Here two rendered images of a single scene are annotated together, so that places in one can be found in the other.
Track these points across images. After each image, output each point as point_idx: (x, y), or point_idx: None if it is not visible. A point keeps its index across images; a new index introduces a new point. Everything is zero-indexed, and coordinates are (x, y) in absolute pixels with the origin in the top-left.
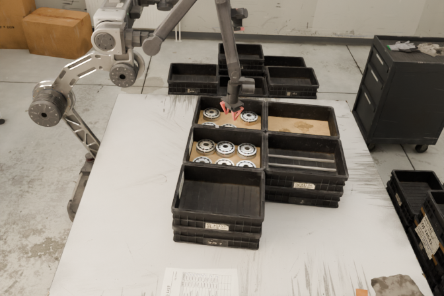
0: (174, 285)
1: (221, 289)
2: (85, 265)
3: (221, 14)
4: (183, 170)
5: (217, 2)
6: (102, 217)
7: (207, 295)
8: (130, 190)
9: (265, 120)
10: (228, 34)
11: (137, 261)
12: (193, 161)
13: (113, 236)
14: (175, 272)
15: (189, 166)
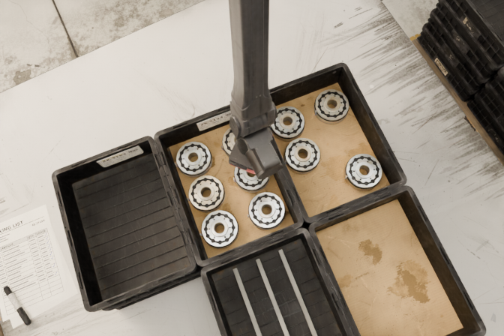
0: (25, 227)
1: (40, 287)
2: (15, 116)
3: None
4: (137, 144)
5: None
6: (86, 87)
7: (25, 274)
8: (145, 89)
9: (340, 210)
10: (238, 49)
11: (41, 166)
12: (190, 144)
13: (64, 119)
14: (43, 219)
15: (151, 148)
